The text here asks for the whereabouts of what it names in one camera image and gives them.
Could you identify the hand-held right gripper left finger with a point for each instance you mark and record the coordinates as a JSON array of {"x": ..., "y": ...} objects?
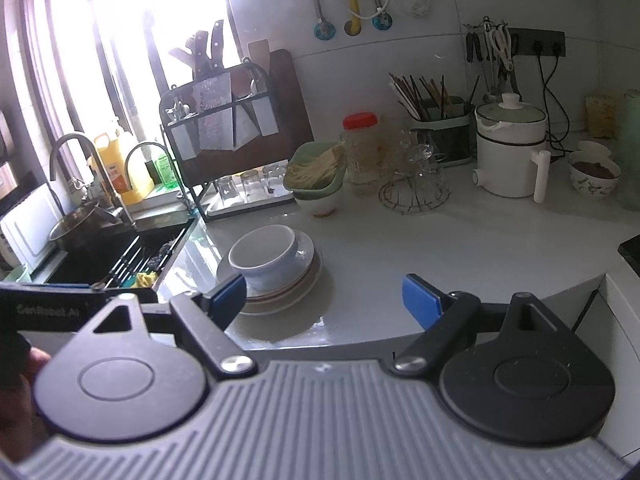
[{"x": 227, "y": 301}]

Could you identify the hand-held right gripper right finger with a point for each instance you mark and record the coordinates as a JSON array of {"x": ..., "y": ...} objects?
[{"x": 421, "y": 301}]

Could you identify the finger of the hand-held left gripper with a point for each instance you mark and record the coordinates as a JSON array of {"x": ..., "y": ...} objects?
[{"x": 50, "y": 287}]

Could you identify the white plate with pink flowers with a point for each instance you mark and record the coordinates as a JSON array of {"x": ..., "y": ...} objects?
[{"x": 270, "y": 309}]

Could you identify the pale blue plastic bowl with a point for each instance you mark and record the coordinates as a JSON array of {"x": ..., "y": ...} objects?
[
  {"x": 301, "y": 256},
  {"x": 280, "y": 284}
]

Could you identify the small white ceramic bowl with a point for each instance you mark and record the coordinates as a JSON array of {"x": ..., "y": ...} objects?
[{"x": 262, "y": 250}]

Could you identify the white plate with grey flowers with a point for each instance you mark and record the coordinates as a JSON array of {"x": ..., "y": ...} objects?
[{"x": 313, "y": 271}]

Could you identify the white plate with grey leaves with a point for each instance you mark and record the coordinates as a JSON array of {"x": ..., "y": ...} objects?
[{"x": 307, "y": 247}]

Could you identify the person's left hand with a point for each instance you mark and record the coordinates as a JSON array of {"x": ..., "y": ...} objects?
[{"x": 32, "y": 366}]

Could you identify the white plastic board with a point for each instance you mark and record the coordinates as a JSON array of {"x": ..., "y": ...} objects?
[{"x": 30, "y": 225}]

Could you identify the steel pot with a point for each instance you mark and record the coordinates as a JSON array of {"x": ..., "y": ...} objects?
[{"x": 80, "y": 225}]

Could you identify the black sink drain rack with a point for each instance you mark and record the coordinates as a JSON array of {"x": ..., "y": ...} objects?
[{"x": 125, "y": 260}]

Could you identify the steel wool scrubber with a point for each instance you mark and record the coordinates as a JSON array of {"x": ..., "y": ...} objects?
[{"x": 157, "y": 261}]

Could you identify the yellow cloth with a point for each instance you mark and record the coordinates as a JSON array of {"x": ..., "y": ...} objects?
[{"x": 142, "y": 279}]

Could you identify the black dish rack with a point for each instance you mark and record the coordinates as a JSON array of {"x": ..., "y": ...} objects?
[{"x": 196, "y": 195}]

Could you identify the tall steel faucet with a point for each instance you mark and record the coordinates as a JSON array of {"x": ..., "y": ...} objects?
[{"x": 105, "y": 180}]

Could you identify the clear drinking glass with red mark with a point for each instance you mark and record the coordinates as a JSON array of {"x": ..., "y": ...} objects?
[{"x": 270, "y": 179}]

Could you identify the yellow detergent bottle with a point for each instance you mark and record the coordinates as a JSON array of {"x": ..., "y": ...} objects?
[{"x": 117, "y": 170}]

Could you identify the white bowl with brown foot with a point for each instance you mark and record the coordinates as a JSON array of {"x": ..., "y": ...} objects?
[{"x": 320, "y": 202}]

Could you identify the clear glass goblet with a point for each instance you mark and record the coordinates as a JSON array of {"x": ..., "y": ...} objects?
[{"x": 420, "y": 160}]

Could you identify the green soap bottle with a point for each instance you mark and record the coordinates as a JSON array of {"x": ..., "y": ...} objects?
[{"x": 162, "y": 167}]

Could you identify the green bowl of dry noodles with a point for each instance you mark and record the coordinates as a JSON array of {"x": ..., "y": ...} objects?
[{"x": 310, "y": 170}]

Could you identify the clear jar with red lid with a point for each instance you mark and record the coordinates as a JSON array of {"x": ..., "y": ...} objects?
[{"x": 361, "y": 155}]

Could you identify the white rack holder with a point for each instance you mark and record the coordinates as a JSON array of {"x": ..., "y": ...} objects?
[
  {"x": 267, "y": 115},
  {"x": 182, "y": 142}
]

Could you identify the white electric cooking pot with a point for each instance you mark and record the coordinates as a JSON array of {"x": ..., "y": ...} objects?
[{"x": 507, "y": 160}]

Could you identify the green chopstick holder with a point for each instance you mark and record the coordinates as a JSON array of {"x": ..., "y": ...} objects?
[{"x": 447, "y": 137}]

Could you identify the small steel faucet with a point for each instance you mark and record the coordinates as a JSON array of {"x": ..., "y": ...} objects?
[{"x": 145, "y": 146}]

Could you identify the grey cutting board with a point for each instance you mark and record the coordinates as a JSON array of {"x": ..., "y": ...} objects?
[{"x": 247, "y": 130}]

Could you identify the white cabinet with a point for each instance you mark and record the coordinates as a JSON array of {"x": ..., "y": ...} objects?
[{"x": 617, "y": 320}]

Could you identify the brown wooden cutting board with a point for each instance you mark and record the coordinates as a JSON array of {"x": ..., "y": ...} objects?
[{"x": 292, "y": 110}]

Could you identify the bundle of chopsticks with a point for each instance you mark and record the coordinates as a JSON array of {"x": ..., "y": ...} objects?
[{"x": 420, "y": 92}]

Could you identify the patterned ceramic bowl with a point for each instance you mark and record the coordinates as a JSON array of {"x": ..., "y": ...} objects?
[{"x": 595, "y": 180}]

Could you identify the black stove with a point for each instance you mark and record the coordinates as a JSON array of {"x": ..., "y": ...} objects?
[{"x": 631, "y": 251}]

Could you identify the plain ceramic bowl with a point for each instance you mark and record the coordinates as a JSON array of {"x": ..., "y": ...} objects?
[{"x": 592, "y": 147}]

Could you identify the wooden spatula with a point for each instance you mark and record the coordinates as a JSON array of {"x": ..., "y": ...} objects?
[{"x": 260, "y": 55}]

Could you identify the kitchen knife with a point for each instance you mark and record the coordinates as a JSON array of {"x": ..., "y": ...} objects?
[
  {"x": 217, "y": 45},
  {"x": 201, "y": 52}
]

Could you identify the yellow packet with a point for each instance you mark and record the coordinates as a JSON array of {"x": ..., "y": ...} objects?
[{"x": 601, "y": 115}]

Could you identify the hanging kitchen scissors and utensils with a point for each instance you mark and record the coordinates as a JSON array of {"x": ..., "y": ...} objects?
[{"x": 501, "y": 45}]

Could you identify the black wall power strip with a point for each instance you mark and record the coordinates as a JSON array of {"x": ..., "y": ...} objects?
[{"x": 542, "y": 42}]

